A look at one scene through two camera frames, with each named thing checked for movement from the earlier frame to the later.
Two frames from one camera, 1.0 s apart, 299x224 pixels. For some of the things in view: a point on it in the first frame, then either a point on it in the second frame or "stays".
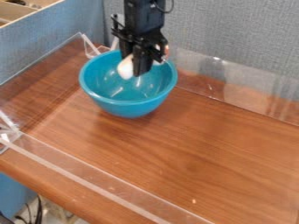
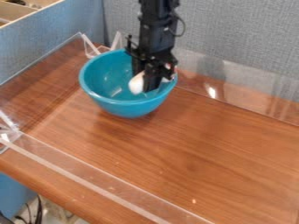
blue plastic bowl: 125,98 stays
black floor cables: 38,213 stays
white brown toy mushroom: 125,67 → 134,82
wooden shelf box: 16,10 stays
